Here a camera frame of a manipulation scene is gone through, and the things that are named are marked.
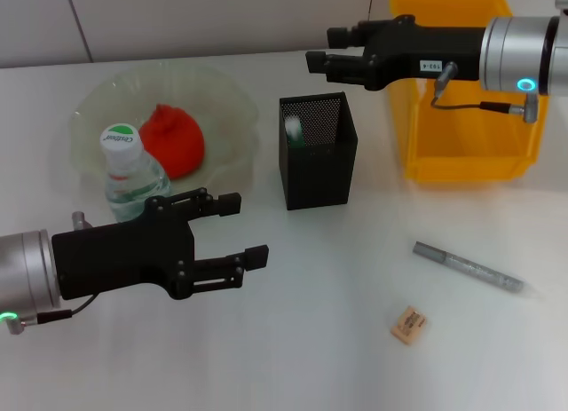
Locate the mint green utility knife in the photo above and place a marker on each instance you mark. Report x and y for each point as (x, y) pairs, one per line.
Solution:
(295, 133)

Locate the black mesh pen holder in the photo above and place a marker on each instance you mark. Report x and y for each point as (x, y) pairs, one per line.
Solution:
(319, 176)

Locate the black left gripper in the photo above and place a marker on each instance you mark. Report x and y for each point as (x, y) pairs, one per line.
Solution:
(124, 255)

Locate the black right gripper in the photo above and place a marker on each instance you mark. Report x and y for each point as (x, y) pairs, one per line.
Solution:
(399, 51)

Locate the tan eraser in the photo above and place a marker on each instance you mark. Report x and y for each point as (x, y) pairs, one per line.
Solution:
(409, 326)

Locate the red orange fruit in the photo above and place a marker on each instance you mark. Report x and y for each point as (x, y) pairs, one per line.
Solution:
(177, 140)

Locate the grey glitter pen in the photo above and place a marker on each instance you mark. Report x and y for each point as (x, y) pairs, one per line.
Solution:
(470, 266)

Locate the clear green-label water bottle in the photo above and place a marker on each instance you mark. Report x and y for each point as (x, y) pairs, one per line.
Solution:
(133, 184)

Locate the clear glass fruit plate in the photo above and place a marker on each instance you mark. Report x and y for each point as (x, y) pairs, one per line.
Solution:
(222, 100)

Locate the yellow plastic bin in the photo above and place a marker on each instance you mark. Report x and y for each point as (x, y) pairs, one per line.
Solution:
(466, 131)

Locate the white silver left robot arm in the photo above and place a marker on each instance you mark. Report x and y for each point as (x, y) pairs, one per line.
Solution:
(26, 273)

